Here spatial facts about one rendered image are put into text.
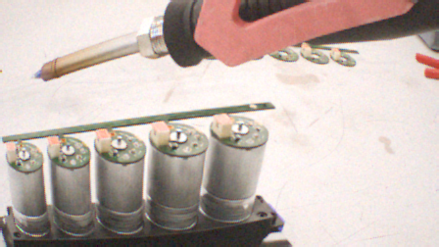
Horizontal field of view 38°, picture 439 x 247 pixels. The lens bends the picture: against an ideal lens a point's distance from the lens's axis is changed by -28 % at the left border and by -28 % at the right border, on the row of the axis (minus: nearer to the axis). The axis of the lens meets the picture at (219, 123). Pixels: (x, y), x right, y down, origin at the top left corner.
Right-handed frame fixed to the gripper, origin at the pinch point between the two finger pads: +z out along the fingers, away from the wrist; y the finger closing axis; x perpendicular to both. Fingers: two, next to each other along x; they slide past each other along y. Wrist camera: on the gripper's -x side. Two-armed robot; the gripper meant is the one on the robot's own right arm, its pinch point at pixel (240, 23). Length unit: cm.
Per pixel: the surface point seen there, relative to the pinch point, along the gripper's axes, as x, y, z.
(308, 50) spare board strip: 4.2, -31.9, 13.7
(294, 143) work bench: 6.4, -19.5, 13.4
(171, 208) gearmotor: 2.7, -5.4, 11.5
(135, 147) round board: -0.1, -4.9, 9.8
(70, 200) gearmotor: -1.1, -1.5, 12.5
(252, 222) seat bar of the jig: 6.0, -7.9, 11.2
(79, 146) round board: -2.2, -3.3, 10.9
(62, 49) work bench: -10.6, -23.5, 22.5
